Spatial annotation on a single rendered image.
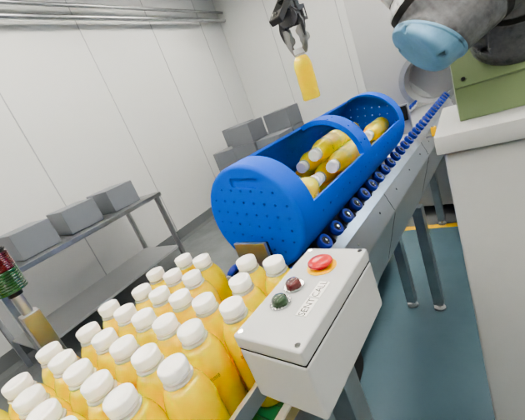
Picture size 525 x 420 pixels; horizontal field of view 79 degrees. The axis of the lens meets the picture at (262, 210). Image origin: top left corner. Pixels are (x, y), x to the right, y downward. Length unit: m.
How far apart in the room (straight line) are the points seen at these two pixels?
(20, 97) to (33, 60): 0.45
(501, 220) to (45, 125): 3.97
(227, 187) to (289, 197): 0.18
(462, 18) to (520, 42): 0.19
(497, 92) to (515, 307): 0.49
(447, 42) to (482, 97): 0.22
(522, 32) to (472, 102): 0.14
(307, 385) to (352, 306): 0.12
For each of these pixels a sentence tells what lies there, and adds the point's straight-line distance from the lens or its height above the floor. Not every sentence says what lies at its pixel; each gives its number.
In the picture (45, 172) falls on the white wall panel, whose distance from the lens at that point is 4.01.
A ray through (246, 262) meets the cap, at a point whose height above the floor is 1.08.
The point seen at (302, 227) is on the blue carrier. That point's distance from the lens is 0.71.
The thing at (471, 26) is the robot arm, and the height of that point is 1.33.
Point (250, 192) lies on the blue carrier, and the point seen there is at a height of 1.16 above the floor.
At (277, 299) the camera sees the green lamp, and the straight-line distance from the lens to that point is 0.42.
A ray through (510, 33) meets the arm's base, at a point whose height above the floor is 1.29.
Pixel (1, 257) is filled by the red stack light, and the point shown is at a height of 1.24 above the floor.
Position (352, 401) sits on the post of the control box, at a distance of 0.55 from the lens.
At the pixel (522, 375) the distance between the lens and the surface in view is 1.14.
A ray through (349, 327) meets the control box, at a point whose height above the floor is 1.05.
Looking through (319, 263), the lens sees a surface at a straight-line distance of 0.46.
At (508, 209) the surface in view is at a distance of 0.85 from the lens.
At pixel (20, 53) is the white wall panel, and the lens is 4.38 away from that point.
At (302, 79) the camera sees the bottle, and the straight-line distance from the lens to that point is 1.28.
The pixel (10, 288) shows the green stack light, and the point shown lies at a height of 1.17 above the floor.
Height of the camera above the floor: 1.34
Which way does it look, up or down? 17 degrees down
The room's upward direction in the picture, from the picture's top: 21 degrees counter-clockwise
